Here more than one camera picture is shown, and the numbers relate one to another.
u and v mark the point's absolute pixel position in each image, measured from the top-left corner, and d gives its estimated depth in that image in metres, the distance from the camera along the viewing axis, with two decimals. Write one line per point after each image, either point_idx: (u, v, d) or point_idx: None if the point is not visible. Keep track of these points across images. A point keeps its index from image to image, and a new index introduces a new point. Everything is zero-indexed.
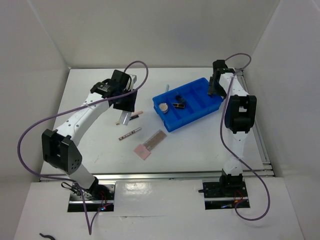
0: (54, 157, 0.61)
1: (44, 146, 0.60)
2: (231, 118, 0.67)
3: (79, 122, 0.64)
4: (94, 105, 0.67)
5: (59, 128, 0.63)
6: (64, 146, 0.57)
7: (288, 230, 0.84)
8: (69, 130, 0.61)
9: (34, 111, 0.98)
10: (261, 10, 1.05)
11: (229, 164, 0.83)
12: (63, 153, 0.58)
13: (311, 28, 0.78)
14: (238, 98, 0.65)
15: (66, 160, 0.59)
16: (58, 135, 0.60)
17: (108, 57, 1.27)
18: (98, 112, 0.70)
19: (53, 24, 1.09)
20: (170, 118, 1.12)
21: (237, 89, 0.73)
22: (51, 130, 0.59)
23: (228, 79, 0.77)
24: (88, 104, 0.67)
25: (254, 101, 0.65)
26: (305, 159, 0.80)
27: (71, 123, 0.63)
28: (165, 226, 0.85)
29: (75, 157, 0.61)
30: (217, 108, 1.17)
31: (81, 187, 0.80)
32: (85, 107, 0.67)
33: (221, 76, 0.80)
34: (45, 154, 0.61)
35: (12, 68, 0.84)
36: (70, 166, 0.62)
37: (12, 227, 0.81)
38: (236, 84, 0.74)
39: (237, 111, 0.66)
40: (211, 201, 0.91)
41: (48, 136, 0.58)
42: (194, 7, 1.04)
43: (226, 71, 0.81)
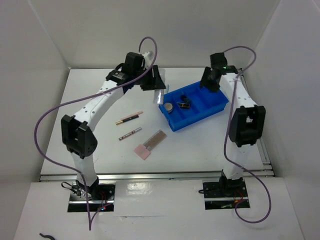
0: (71, 142, 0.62)
1: (63, 130, 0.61)
2: (237, 131, 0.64)
3: (95, 109, 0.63)
4: (109, 93, 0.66)
5: (76, 114, 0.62)
6: (81, 132, 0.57)
7: (288, 230, 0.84)
8: (86, 117, 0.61)
9: (34, 111, 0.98)
10: (261, 11, 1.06)
11: (230, 170, 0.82)
12: (80, 137, 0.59)
13: (311, 28, 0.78)
14: (245, 109, 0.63)
15: (83, 145, 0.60)
16: (76, 120, 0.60)
17: (108, 57, 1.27)
18: (114, 99, 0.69)
19: (54, 24, 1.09)
20: (175, 118, 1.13)
21: (242, 97, 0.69)
22: (69, 116, 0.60)
23: (230, 83, 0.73)
24: (104, 92, 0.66)
25: (262, 112, 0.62)
26: (305, 159, 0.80)
27: (87, 109, 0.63)
28: (165, 225, 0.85)
29: (91, 141, 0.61)
30: (222, 109, 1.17)
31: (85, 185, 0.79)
32: (101, 94, 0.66)
33: (223, 78, 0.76)
34: (64, 138, 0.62)
35: (13, 68, 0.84)
36: (87, 150, 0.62)
37: (12, 227, 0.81)
38: (241, 91, 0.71)
39: (243, 123, 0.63)
40: (211, 201, 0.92)
41: (66, 121, 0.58)
42: (194, 7, 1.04)
43: (228, 71, 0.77)
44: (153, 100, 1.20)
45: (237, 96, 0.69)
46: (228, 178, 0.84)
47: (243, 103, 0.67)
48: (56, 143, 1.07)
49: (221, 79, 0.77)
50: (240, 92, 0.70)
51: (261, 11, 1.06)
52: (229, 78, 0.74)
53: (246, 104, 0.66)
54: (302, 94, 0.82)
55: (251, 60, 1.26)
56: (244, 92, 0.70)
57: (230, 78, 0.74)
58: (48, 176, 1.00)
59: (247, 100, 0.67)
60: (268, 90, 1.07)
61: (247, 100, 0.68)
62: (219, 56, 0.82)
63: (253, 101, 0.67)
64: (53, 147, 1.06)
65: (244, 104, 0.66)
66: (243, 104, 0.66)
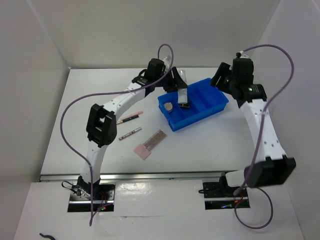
0: (94, 129, 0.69)
1: (90, 117, 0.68)
2: (258, 181, 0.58)
3: (121, 103, 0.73)
4: (134, 92, 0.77)
5: (105, 104, 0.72)
6: (108, 120, 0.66)
7: (288, 230, 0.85)
8: (113, 108, 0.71)
9: (34, 111, 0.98)
10: (261, 11, 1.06)
11: (232, 178, 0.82)
12: (105, 125, 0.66)
13: (311, 28, 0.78)
14: (271, 161, 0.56)
15: (105, 133, 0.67)
16: (104, 109, 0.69)
17: (108, 57, 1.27)
18: (136, 99, 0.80)
19: (54, 23, 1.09)
20: (175, 118, 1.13)
21: (269, 142, 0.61)
22: (98, 105, 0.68)
23: (257, 115, 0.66)
24: (130, 90, 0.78)
25: (292, 167, 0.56)
26: (305, 159, 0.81)
27: (115, 102, 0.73)
28: (165, 225, 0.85)
29: (113, 130, 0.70)
30: (222, 109, 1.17)
31: (91, 182, 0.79)
32: (127, 92, 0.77)
33: (247, 106, 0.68)
34: (89, 124, 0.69)
35: (13, 68, 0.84)
36: (108, 138, 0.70)
37: (12, 227, 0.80)
38: (268, 131, 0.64)
39: (266, 176, 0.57)
40: (211, 201, 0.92)
41: (95, 109, 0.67)
42: (194, 7, 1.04)
43: (254, 97, 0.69)
44: (153, 100, 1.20)
45: (264, 140, 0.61)
46: (230, 185, 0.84)
47: (270, 151, 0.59)
48: (56, 143, 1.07)
49: (244, 106, 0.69)
50: (268, 132, 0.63)
51: (260, 11, 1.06)
52: (255, 109, 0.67)
53: (274, 153, 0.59)
54: (302, 94, 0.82)
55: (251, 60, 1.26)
56: (272, 135, 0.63)
57: (256, 110, 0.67)
58: (48, 176, 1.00)
59: (274, 147, 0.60)
60: (267, 90, 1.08)
61: (275, 146, 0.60)
62: (247, 69, 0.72)
63: (281, 148, 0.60)
64: (53, 146, 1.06)
65: (270, 153, 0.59)
66: (270, 154, 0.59)
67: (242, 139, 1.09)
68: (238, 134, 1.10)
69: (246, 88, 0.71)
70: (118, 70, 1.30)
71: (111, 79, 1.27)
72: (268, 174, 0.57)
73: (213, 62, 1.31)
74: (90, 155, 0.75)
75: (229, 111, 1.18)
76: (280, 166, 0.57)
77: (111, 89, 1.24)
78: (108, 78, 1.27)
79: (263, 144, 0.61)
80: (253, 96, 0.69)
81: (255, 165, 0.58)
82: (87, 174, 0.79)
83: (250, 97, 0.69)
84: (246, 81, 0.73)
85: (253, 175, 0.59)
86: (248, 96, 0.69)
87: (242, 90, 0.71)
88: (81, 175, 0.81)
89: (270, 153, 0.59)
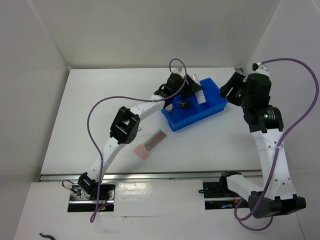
0: (117, 128, 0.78)
1: (116, 116, 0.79)
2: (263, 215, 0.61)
3: (145, 109, 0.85)
4: (156, 102, 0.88)
5: (131, 108, 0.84)
6: (133, 121, 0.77)
7: (288, 230, 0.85)
8: (138, 112, 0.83)
9: (33, 111, 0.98)
10: (261, 11, 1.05)
11: (232, 182, 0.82)
12: (130, 125, 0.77)
13: (311, 28, 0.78)
14: (280, 203, 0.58)
15: (128, 133, 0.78)
16: (130, 112, 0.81)
17: (108, 57, 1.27)
18: (156, 109, 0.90)
19: (54, 23, 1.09)
20: (175, 118, 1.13)
21: (281, 180, 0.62)
22: (125, 108, 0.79)
23: (270, 149, 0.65)
24: (152, 100, 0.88)
25: (299, 208, 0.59)
26: (306, 158, 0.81)
27: (140, 108, 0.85)
28: (165, 225, 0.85)
29: (134, 132, 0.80)
30: (222, 109, 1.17)
31: (99, 181, 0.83)
32: (151, 102, 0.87)
33: (261, 135, 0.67)
34: (114, 123, 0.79)
35: (13, 68, 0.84)
36: (128, 138, 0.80)
37: (12, 227, 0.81)
38: (281, 166, 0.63)
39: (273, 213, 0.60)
40: (211, 201, 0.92)
41: (123, 111, 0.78)
42: (194, 7, 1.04)
43: (269, 126, 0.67)
44: None
45: (275, 177, 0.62)
46: (230, 189, 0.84)
47: (281, 190, 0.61)
48: (56, 143, 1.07)
49: (257, 135, 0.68)
50: (280, 168, 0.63)
51: (261, 11, 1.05)
52: (269, 140, 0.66)
53: (283, 193, 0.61)
54: (302, 94, 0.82)
55: (252, 60, 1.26)
56: (284, 171, 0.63)
57: (271, 141, 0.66)
58: (48, 176, 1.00)
59: (285, 186, 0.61)
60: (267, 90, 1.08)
61: (286, 185, 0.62)
62: (263, 92, 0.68)
63: (292, 187, 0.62)
64: (53, 146, 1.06)
65: (280, 192, 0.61)
66: (280, 194, 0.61)
67: (242, 139, 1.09)
68: (238, 134, 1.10)
69: (261, 113, 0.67)
70: (118, 70, 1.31)
71: (111, 79, 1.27)
72: (275, 213, 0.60)
73: (213, 62, 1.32)
74: (106, 150, 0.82)
75: (229, 111, 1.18)
76: (289, 207, 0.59)
77: (112, 89, 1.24)
78: (108, 78, 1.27)
79: (274, 182, 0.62)
80: (267, 124, 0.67)
81: (263, 204, 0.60)
82: (95, 170, 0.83)
83: (265, 126, 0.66)
84: (262, 102, 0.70)
85: (259, 211, 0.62)
86: (263, 125, 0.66)
87: (256, 115, 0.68)
88: (86, 171, 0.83)
89: (280, 192, 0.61)
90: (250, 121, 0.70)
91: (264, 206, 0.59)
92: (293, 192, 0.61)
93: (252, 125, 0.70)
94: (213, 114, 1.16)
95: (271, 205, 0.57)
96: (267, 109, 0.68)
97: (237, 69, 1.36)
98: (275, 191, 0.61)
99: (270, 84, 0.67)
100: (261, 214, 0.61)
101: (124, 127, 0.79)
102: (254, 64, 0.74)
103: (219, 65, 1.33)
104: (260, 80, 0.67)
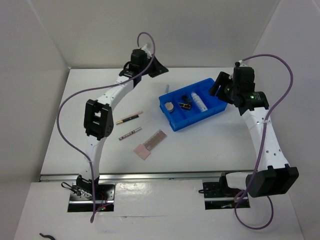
0: (92, 123, 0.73)
1: (86, 112, 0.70)
2: (261, 190, 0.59)
3: (113, 95, 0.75)
4: (124, 84, 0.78)
5: (98, 98, 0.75)
6: (105, 113, 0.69)
7: (288, 230, 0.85)
8: (108, 101, 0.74)
9: (33, 111, 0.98)
10: (261, 11, 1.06)
11: (231, 177, 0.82)
12: (103, 118, 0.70)
13: (312, 28, 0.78)
14: (273, 172, 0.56)
15: (103, 124, 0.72)
16: (98, 103, 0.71)
17: (108, 57, 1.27)
18: (126, 91, 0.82)
19: (54, 23, 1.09)
20: (176, 118, 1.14)
21: (271, 151, 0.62)
22: (92, 100, 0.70)
23: (258, 124, 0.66)
24: (120, 83, 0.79)
25: (295, 176, 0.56)
26: (306, 158, 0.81)
27: (108, 95, 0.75)
28: (165, 226, 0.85)
29: (110, 122, 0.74)
30: (223, 109, 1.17)
31: (92, 178, 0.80)
32: (117, 85, 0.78)
33: (249, 113, 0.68)
34: (87, 120, 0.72)
35: (13, 68, 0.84)
36: (107, 129, 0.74)
37: (12, 228, 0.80)
38: (271, 139, 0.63)
39: (269, 185, 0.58)
40: (211, 201, 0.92)
41: (91, 104, 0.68)
42: (194, 7, 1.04)
43: (256, 105, 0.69)
44: (154, 100, 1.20)
45: (266, 148, 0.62)
46: (230, 186, 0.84)
47: (273, 160, 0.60)
48: (56, 143, 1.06)
49: (246, 114, 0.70)
50: (270, 140, 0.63)
51: (261, 11, 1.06)
52: (256, 117, 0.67)
53: (276, 163, 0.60)
54: (303, 94, 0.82)
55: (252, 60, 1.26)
56: (274, 143, 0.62)
57: (258, 117, 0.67)
58: (48, 176, 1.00)
59: (277, 156, 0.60)
60: (267, 90, 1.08)
61: (278, 155, 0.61)
62: (248, 76, 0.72)
63: (284, 158, 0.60)
64: (53, 146, 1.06)
65: (272, 162, 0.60)
66: (272, 164, 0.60)
67: (242, 139, 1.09)
68: (238, 134, 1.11)
69: (247, 96, 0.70)
70: (118, 70, 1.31)
71: (111, 79, 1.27)
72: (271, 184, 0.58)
73: (214, 62, 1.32)
74: (89, 150, 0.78)
75: (229, 111, 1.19)
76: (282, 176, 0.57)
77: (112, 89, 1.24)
78: (108, 78, 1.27)
79: (265, 153, 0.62)
80: (255, 104, 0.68)
81: (257, 176, 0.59)
82: (87, 171, 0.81)
83: (251, 105, 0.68)
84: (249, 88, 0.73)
85: (255, 185, 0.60)
86: (250, 104, 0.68)
87: (244, 97, 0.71)
88: (80, 174, 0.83)
89: (272, 162, 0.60)
90: (239, 105, 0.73)
91: (258, 177, 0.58)
92: (286, 162, 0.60)
93: (241, 108, 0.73)
94: (213, 114, 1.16)
95: (264, 173, 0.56)
96: (253, 92, 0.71)
97: None
98: (267, 161, 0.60)
99: (253, 69, 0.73)
100: (258, 190, 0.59)
101: (98, 119, 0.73)
102: (236, 63, 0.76)
103: (219, 65, 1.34)
104: (244, 69, 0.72)
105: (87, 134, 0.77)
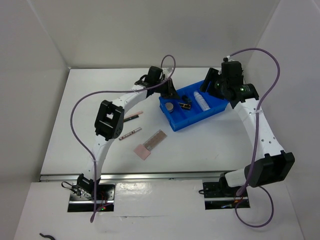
0: (102, 123, 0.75)
1: (99, 111, 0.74)
2: (261, 178, 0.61)
3: (127, 100, 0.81)
4: (138, 92, 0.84)
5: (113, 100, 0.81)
6: (118, 114, 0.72)
7: (288, 230, 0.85)
8: (120, 104, 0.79)
9: (33, 111, 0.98)
10: (261, 11, 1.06)
11: (230, 175, 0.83)
12: (115, 119, 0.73)
13: (312, 28, 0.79)
14: (271, 159, 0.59)
15: (114, 126, 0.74)
16: (113, 105, 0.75)
17: (108, 56, 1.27)
18: (138, 99, 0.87)
19: (54, 24, 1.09)
20: (176, 118, 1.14)
21: (266, 139, 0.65)
22: (107, 101, 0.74)
23: (251, 114, 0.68)
24: (134, 90, 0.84)
25: (290, 160, 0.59)
26: (305, 157, 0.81)
27: (122, 99, 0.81)
28: (165, 226, 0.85)
29: (120, 124, 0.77)
30: (223, 109, 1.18)
31: (96, 180, 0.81)
32: (133, 92, 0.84)
33: (240, 105, 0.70)
34: (98, 119, 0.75)
35: (13, 68, 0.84)
36: (116, 131, 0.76)
37: (12, 228, 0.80)
38: (264, 128, 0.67)
39: (268, 172, 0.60)
40: (211, 201, 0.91)
41: (105, 105, 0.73)
42: (194, 7, 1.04)
43: (247, 96, 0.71)
44: (154, 100, 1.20)
45: (261, 138, 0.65)
46: (230, 185, 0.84)
47: (268, 148, 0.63)
48: (56, 143, 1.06)
49: (238, 106, 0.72)
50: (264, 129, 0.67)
51: (261, 11, 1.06)
52: (248, 108, 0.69)
53: (272, 150, 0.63)
54: (302, 93, 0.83)
55: (252, 60, 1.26)
56: (268, 131, 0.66)
57: (250, 108, 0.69)
58: (48, 176, 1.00)
59: (272, 144, 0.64)
60: (268, 90, 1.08)
61: (272, 143, 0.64)
62: (235, 68, 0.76)
63: (278, 145, 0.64)
64: (52, 146, 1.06)
65: (269, 150, 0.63)
66: (268, 151, 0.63)
67: (242, 139, 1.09)
68: (238, 134, 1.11)
69: (237, 89, 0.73)
70: (118, 70, 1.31)
71: (111, 79, 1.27)
72: (269, 171, 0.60)
73: (214, 62, 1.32)
74: (95, 149, 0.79)
75: (230, 111, 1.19)
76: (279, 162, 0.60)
77: (112, 89, 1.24)
78: (108, 78, 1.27)
79: (261, 142, 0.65)
80: (245, 96, 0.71)
81: (255, 165, 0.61)
82: (90, 171, 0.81)
83: (242, 97, 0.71)
84: (237, 82, 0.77)
85: (255, 174, 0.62)
86: (240, 96, 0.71)
87: (234, 90, 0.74)
88: (83, 172, 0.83)
89: (268, 150, 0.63)
90: (230, 98, 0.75)
91: (257, 166, 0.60)
92: (281, 149, 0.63)
93: (232, 101, 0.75)
94: (213, 115, 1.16)
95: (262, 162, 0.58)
96: (242, 85, 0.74)
97: None
98: (263, 149, 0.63)
99: (239, 63, 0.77)
100: (257, 178, 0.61)
101: (109, 121, 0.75)
102: (224, 58, 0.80)
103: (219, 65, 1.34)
104: (232, 63, 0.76)
105: (96, 134, 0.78)
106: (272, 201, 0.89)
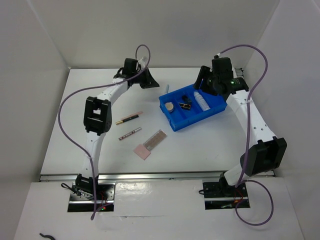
0: (91, 120, 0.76)
1: (86, 108, 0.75)
2: (256, 165, 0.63)
3: (111, 93, 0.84)
4: (119, 84, 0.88)
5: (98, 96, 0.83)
6: (105, 107, 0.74)
7: (288, 230, 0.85)
8: (105, 98, 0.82)
9: (33, 111, 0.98)
10: (261, 11, 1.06)
11: (229, 174, 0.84)
12: (103, 112, 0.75)
13: (312, 28, 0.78)
14: (264, 145, 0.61)
15: (104, 118, 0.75)
16: (98, 100, 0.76)
17: (108, 56, 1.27)
18: (121, 91, 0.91)
19: (54, 23, 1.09)
20: (176, 118, 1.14)
21: (259, 126, 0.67)
22: (92, 97, 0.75)
23: (242, 105, 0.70)
24: (115, 83, 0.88)
25: (283, 145, 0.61)
26: (305, 158, 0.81)
27: (106, 93, 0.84)
28: (165, 226, 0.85)
29: (109, 117, 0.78)
30: (223, 109, 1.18)
31: (93, 177, 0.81)
32: (114, 85, 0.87)
33: (232, 97, 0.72)
34: (86, 117, 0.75)
35: (13, 68, 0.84)
36: (107, 124, 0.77)
37: (12, 228, 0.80)
38: (256, 117, 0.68)
39: (263, 159, 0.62)
40: (211, 201, 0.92)
41: (91, 100, 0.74)
42: (194, 7, 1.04)
43: (237, 89, 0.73)
44: (154, 100, 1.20)
45: (253, 125, 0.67)
46: (230, 184, 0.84)
47: (261, 134, 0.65)
48: (56, 143, 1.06)
49: (230, 98, 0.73)
50: (255, 118, 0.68)
51: (261, 11, 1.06)
52: (239, 99, 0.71)
53: (265, 136, 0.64)
54: (302, 93, 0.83)
55: (252, 60, 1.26)
56: (260, 120, 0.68)
57: (241, 99, 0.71)
58: (48, 176, 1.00)
59: (264, 131, 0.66)
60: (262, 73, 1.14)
61: (264, 130, 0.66)
62: (225, 63, 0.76)
63: (271, 131, 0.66)
64: (52, 146, 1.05)
65: (261, 136, 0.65)
66: (262, 138, 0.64)
67: (242, 139, 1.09)
68: (238, 134, 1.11)
69: (228, 82, 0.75)
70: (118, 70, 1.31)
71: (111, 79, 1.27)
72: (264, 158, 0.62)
73: None
74: (89, 147, 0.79)
75: (229, 111, 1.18)
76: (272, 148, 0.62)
77: None
78: (107, 78, 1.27)
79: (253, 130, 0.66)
80: (236, 89, 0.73)
81: (251, 152, 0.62)
82: (88, 169, 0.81)
83: (233, 89, 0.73)
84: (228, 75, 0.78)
85: (250, 162, 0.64)
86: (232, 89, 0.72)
87: (225, 85, 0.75)
88: (80, 173, 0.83)
89: (261, 136, 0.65)
90: (222, 92, 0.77)
91: (252, 153, 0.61)
92: (273, 135, 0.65)
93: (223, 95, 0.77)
94: (213, 114, 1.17)
95: (256, 149, 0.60)
96: (232, 78, 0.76)
97: (237, 69, 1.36)
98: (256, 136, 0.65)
99: (228, 58, 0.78)
100: (253, 165, 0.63)
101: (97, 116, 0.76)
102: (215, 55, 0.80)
103: None
104: (221, 59, 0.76)
105: (87, 131, 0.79)
106: (272, 200, 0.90)
